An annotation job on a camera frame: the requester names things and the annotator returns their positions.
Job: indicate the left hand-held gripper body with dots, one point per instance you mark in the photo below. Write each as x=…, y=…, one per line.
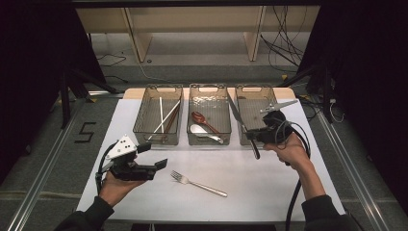
x=123, y=147

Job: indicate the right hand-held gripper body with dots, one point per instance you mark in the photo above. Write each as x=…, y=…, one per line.
x=272, y=133

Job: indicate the clear grey plastic bin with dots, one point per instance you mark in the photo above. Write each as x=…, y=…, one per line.
x=256, y=96
x=141, y=128
x=221, y=109

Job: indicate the metal knife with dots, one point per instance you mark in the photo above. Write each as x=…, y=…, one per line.
x=237, y=114

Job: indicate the white chopstick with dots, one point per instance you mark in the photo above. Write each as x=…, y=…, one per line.
x=161, y=115
x=165, y=120

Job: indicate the brown wooden chopstick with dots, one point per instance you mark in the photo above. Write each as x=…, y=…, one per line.
x=173, y=122
x=170, y=123

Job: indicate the metal fork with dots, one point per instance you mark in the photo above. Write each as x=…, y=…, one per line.
x=198, y=185

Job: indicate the white ceramic spoon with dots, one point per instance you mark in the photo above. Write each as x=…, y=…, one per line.
x=198, y=129

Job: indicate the brown wooden spoon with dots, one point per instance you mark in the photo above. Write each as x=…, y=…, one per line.
x=198, y=117

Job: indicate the person's right hand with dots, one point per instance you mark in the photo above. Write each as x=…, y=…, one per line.
x=293, y=152

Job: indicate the person's left hand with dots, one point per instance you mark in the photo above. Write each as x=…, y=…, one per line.
x=114, y=189

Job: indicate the black stand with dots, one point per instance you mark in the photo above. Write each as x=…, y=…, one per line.
x=326, y=93
x=65, y=96

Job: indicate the black curtain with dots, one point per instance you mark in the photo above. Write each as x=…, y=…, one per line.
x=369, y=64
x=32, y=64

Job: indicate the light wooden furniture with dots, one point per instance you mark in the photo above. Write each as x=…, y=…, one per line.
x=192, y=19

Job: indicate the short aluminium rail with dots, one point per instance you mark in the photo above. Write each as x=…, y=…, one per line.
x=106, y=94

